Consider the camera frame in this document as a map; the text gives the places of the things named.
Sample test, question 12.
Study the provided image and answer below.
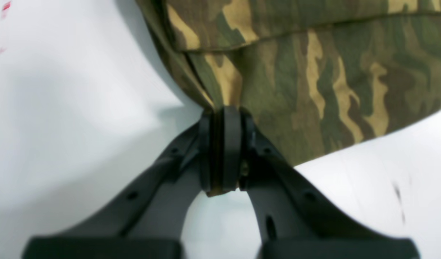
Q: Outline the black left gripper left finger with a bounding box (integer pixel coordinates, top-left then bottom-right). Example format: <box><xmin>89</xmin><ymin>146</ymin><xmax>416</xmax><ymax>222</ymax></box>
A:
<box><xmin>22</xmin><ymin>110</ymin><xmax>215</xmax><ymax>259</ymax></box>

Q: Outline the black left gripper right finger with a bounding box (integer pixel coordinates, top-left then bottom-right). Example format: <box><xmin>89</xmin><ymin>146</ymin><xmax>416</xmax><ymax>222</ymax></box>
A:
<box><xmin>220</xmin><ymin>106</ymin><xmax>420</xmax><ymax>259</ymax></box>

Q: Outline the camouflage t-shirt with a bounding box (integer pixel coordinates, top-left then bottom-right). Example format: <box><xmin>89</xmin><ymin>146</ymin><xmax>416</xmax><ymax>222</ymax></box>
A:
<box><xmin>136</xmin><ymin>0</ymin><xmax>441</xmax><ymax>166</ymax></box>

